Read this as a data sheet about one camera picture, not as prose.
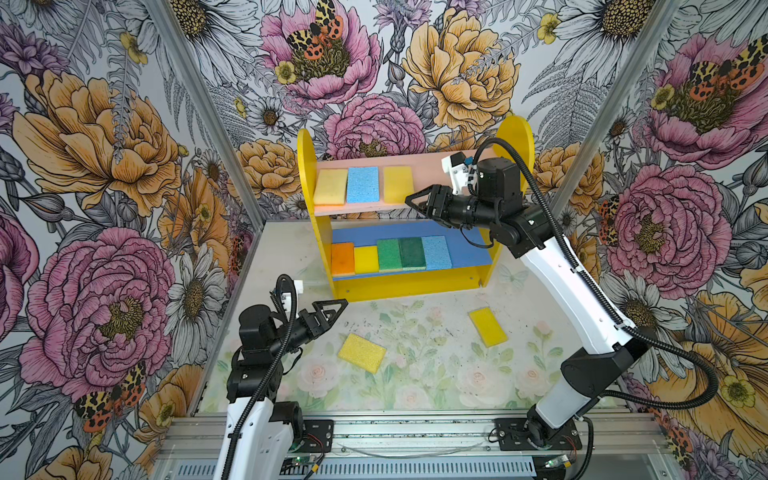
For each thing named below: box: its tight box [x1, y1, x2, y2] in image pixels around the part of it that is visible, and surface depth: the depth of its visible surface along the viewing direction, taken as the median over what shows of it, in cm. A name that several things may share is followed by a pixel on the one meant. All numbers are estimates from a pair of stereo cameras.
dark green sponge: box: [398, 237, 427, 271], surface depth 93 cm
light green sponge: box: [377, 239, 403, 273], surface depth 93 cm
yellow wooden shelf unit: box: [297, 116, 535, 303], surface depth 91 cm
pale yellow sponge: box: [314, 168, 348, 206], surface depth 72 cm
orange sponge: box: [331, 242, 355, 276], surface depth 91 cm
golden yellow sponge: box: [383, 166, 414, 204], surface depth 74 cm
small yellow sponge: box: [468, 307, 509, 348], surface depth 96 cm
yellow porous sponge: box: [338, 333, 387, 374], surface depth 89 cm
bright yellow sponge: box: [354, 245, 379, 274], surface depth 92 cm
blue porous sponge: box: [347, 166, 379, 203], surface depth 73 cm
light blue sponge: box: [421, 235, 453, 270], surface depth 93 cm
